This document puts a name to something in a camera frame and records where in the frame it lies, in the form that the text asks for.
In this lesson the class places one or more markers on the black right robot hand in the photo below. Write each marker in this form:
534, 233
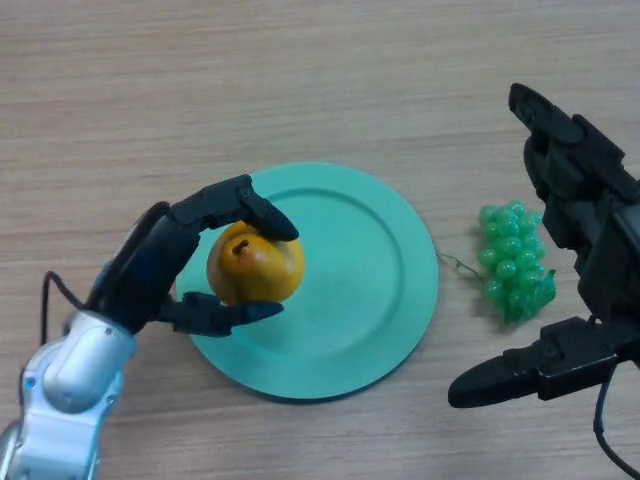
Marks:
610, 260

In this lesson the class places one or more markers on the teal round plate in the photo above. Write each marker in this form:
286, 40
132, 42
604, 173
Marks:
360, 280

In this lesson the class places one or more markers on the yellow pear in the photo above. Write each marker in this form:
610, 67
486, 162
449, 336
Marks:
260, 270

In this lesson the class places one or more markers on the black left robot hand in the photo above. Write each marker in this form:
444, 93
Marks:
145, 270

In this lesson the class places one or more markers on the green grape bunch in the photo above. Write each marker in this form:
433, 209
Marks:
510, 250

